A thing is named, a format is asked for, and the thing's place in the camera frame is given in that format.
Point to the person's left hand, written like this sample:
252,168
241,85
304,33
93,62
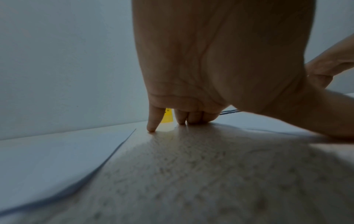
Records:
227,48

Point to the yellow glue stick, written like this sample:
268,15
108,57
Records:
167,115

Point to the person's right hand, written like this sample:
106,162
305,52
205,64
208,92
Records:
334,63

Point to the stack of white paper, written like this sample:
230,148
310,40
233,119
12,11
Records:
50,168

